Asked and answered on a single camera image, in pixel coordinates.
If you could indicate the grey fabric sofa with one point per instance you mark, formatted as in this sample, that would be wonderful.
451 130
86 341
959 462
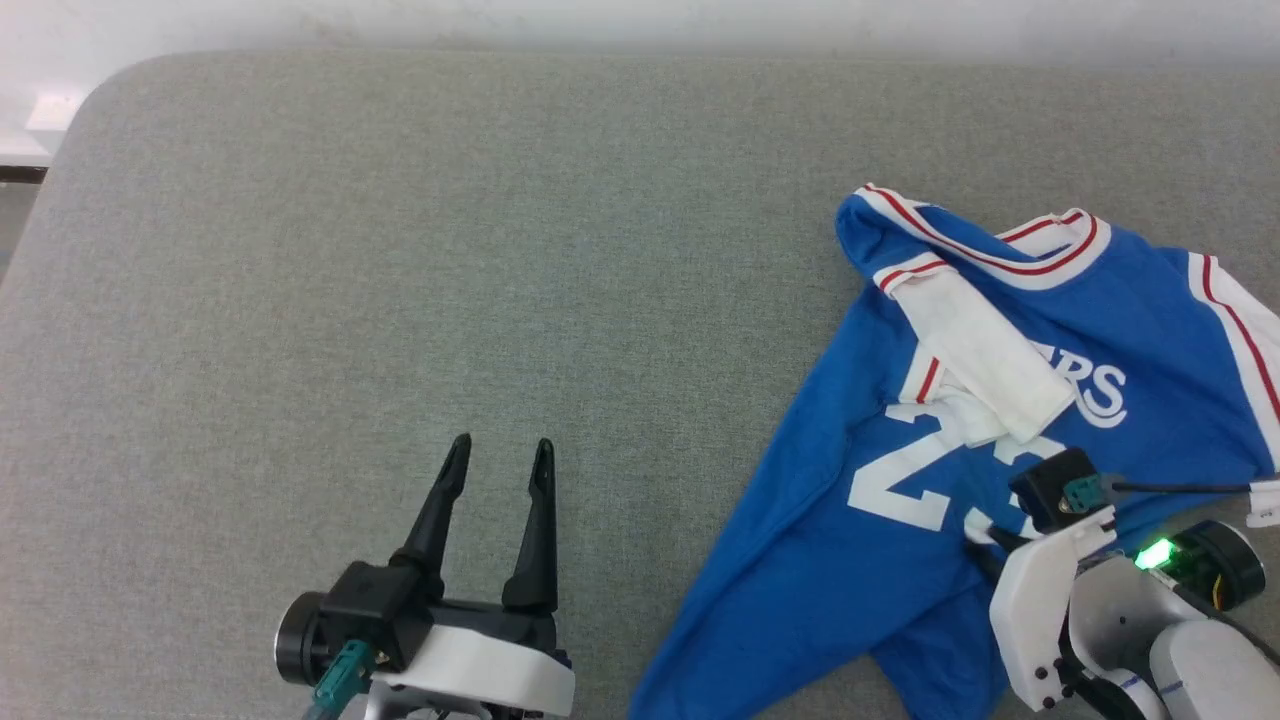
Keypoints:
400 250

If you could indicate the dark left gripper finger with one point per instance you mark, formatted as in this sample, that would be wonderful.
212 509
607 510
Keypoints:
538 540
435 520

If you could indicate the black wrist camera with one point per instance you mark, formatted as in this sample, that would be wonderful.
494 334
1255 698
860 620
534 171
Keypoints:
375 605
1045 485

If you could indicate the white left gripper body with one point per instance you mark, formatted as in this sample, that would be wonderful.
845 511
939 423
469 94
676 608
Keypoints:
480 665

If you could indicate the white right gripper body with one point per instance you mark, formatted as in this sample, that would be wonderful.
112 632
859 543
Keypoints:
1030 610

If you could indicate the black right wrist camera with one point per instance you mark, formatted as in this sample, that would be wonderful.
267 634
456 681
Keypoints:
1045 485

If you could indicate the blue white sports jersey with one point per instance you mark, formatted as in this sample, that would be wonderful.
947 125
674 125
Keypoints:
850 560

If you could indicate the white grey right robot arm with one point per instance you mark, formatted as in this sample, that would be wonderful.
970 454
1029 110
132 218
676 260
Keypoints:
1190 660

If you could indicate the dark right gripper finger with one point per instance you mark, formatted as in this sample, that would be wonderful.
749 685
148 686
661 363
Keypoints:
995 550

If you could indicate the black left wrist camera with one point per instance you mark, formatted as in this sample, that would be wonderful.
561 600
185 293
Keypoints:
375 605

